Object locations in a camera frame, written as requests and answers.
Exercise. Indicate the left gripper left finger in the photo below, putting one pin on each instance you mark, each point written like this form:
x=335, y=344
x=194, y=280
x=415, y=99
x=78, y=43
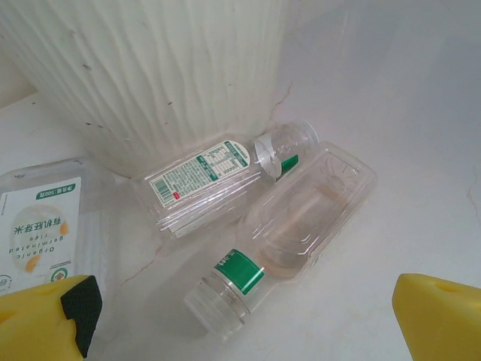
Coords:
x=34, y=323

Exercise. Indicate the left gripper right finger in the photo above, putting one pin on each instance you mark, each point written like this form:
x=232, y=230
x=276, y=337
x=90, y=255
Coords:
x=443, y=323

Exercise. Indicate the beige ribbed waste bin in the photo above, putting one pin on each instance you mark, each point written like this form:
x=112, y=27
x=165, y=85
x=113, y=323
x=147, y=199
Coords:
x=150, y=75

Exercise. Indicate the square bottle with white label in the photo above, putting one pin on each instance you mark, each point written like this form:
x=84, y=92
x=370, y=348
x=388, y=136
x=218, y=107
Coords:
x=41, y=225

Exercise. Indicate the clear bottle with green band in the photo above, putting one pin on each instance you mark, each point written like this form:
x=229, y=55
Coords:
x=293, y=225

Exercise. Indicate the clear bottle white green label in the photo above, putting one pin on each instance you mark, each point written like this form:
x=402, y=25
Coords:
x=203, y=176

